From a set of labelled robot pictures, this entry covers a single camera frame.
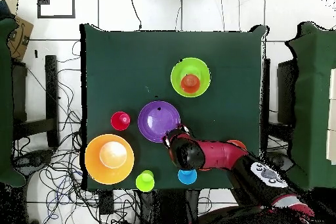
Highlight purple bowl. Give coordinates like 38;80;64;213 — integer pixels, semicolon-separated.
137;101;181;144

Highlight orange cup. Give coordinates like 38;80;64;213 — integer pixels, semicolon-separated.
180;74;201;94

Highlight lime green cup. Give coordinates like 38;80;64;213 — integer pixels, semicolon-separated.
135;169;156;192

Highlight green bowl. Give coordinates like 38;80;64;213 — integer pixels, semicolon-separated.
170;57;211;98

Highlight blue cup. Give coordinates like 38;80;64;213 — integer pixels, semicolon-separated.
177;168;198;185

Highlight red cup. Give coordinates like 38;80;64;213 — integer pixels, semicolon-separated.
110;111;131;131

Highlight orange bowl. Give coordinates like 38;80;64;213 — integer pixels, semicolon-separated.
226;139;247;152

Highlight large yellow bowl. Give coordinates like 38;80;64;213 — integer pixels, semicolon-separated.
84;133;135;185

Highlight dark green tablecloth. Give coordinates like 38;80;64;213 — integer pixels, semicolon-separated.
79;23;268;191

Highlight black metal stand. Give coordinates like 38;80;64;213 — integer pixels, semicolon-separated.
261;58;299;143
11;55;60;148

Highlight black chair base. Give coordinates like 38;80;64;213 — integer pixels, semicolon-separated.
12;148;54;172

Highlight green cloth covered table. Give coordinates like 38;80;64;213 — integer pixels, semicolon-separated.
0;17;27;188
284;21;336;190

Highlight white box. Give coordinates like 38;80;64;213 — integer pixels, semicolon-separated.
329;68;336;101
325;129;336;166

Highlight cardboard box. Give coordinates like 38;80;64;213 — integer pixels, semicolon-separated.
6;14;34;62

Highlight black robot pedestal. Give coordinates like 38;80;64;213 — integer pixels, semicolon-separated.
138;189;200;224

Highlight tangle of cables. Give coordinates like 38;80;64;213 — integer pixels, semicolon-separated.
12;41;140;224

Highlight black floor cable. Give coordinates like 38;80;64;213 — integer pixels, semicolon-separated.
127;0;143;31

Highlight black square frame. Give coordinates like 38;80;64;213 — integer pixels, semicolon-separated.
37;0;76;19

